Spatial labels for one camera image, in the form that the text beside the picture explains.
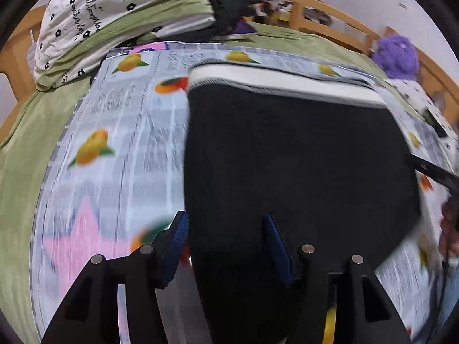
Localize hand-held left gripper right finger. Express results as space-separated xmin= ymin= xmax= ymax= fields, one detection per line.
xmin=262 ymin=212 xmax=413 ymax=344

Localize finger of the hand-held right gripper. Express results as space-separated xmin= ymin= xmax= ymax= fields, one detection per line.
xmin=405 ymin=153 xmax=459 ymax=189

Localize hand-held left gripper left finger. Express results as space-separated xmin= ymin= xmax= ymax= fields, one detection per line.
xmin=41 ymin=211 xmax=190 ymax=344

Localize black pants with striped waistband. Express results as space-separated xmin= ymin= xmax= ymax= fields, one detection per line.
xmin=183 ymin=59 xmax=422 ymax=344

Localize person's right hand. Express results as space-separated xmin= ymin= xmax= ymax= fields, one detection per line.
xmin=439 ymin=197 xmax=459 ymax=259

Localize black phone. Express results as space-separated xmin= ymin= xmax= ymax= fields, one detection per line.
xmin=421 ymin=109 xmax=448 ymax=138

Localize white flower print pillow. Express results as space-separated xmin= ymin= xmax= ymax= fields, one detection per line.
xmin=387 ymin=77 xmax=459 ymax=173

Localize fruit print mat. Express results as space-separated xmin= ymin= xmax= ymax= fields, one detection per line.
xmin=30 ymin=41 xmax=452 ymax=344

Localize purple plush toy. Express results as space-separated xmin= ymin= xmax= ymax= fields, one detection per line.
xmin=371 ymin=35 xmax=420 ymax=79

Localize person's blue jeans leg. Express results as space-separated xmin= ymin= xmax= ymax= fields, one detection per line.
xmin=412 ymin=258 xmax=459 ymax=344

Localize green bedsheet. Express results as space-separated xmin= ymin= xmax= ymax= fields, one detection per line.
xmin=0 ymin=21 xmax=395 ymax=344

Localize purple cloth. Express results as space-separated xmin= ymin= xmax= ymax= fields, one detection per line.
xmin=233 ymin=19 xmax=257 ymax=35

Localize folded white and green quilt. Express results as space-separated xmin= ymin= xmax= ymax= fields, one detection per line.
xmin=34 ymin=0 xmax=216 ymax=92

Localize clutter behind bed rail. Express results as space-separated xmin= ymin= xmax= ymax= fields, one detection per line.
xmin=264 ymin=0 xmax=327 ymax=24

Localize wooden bed frame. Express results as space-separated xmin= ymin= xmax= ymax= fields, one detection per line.
xmin=0 ymin=0 xmax=459 ymax=144

